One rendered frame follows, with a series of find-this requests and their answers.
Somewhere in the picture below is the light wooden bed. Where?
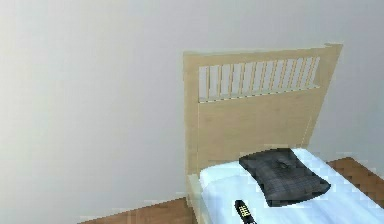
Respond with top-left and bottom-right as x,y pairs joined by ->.
182,42 -> 384,224

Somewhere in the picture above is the dark grey pillow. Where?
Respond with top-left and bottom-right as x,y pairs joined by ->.
238,147 -> 332,208

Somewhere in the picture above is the black remote control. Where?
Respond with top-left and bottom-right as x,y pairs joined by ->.
234,199 -> 257,224

